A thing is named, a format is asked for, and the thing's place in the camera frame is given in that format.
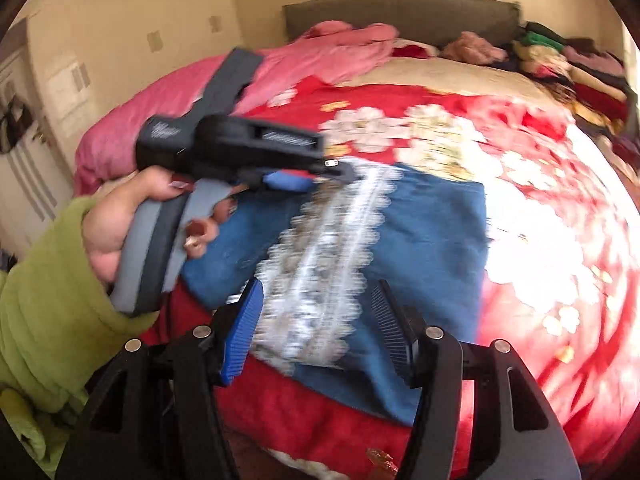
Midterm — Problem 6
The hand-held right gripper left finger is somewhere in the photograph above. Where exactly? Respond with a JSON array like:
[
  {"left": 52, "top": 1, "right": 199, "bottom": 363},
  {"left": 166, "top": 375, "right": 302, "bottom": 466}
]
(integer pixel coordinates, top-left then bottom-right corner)
[{"left": 55, "top": 277, "right": 265, "bottom": 480}]

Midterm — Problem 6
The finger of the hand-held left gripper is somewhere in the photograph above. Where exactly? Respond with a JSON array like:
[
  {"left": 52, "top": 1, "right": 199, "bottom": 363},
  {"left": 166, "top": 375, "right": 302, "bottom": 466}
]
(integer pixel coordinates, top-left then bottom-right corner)
[
  {"left": 310, "top": 157, "right": 359, "bottom": 187},
  {"left": 260, "top": 169, "right": 315, "bottom": 194}
]

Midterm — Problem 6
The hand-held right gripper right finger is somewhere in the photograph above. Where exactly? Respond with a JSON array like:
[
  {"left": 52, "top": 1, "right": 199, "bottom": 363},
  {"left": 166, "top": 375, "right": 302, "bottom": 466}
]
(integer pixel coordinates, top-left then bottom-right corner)
[{"left": 367, "top": 279, "right": 583, "bottom": 480}]

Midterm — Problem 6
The blue denim pants lace trim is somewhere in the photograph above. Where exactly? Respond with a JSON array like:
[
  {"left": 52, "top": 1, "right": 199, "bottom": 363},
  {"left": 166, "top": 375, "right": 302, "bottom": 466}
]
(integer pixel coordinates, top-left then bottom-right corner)
[{"left": 180, "top": 162, "right": 490, "bottom": 428}]

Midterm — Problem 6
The person's left forearm green sleeve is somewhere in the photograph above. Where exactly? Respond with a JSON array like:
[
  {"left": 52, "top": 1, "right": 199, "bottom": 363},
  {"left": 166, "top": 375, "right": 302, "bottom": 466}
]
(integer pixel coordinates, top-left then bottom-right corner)
[{"left": 0, "top": 195, "right": 161, "bottom": 416}]

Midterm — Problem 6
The person's left hand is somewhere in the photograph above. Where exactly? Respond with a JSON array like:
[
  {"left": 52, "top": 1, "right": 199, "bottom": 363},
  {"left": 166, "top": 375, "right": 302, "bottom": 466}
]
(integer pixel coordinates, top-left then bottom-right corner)
[{"left": 82, "top": 166, "right": 238, "bottom": 286}]

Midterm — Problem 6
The pink quilt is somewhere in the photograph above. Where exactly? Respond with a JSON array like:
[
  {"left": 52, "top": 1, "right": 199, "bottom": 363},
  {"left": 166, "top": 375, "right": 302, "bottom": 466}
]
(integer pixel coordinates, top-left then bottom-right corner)
[{"left": 75, "top": 20, "right": 401, "bottom": 196}]

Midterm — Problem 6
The red floral blanket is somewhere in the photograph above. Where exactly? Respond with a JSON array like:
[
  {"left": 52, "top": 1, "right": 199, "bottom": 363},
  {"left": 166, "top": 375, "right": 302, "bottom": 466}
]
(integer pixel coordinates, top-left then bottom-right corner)
[{"left": 135, "top": 72, "right": 640, "bottom": 480}]

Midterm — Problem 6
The dark red cloth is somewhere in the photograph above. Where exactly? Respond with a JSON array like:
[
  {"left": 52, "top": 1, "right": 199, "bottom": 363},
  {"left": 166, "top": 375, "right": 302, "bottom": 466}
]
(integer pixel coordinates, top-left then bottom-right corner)
[{"left": 392, "top": 42, "right": 438, "bottom": 60}]

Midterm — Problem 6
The cream wardrobe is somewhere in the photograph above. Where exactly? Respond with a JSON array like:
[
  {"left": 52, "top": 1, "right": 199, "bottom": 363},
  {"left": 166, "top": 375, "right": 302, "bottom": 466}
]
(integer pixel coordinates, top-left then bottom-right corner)
[{"left": 0, "top": 0, "right": 246, "bottom": 261}]

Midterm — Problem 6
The grey padded headboard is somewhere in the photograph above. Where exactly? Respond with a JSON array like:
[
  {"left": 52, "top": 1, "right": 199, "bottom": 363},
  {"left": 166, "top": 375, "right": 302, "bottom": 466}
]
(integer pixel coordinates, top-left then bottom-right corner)
[{"left": 282, "top": 0, "right": 522, "bottom": 51}]

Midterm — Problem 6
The pink fuzzy cloth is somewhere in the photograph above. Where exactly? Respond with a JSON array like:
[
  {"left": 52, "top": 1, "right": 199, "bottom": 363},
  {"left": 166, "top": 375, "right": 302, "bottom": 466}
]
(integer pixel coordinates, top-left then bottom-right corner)
[{"left": 440, "top": 31, "right": 508, "bottom": 65}]

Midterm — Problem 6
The dark hanging bag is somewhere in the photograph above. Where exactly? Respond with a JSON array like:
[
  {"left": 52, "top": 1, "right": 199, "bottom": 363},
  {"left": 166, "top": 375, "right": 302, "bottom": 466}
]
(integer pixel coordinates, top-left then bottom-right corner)
[{"left": 0, "top": 92, "right": 36, "bottom": 155}]

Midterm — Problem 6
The pile of folded clothes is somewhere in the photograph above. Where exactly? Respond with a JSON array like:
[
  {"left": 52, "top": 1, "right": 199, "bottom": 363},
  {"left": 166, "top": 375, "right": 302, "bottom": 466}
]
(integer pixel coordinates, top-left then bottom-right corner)
[{"left": 512, "top": 21, "right": 636, "bottom": 131}]

